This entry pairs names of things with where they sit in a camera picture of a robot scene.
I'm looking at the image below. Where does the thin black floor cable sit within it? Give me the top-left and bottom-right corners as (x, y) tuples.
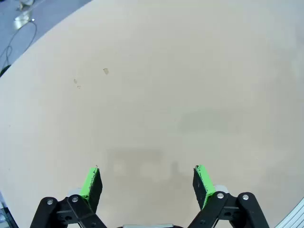
(0, 20), (38, 78)

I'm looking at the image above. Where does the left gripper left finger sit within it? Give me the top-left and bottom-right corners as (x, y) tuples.
(29, 167), (106, 228)

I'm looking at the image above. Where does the silver aluminium profile rail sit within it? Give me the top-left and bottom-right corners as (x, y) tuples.
(276, 197), (304, 228)

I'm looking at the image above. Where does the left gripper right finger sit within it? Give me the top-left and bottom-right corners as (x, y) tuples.
(187, 164), (270, 228)

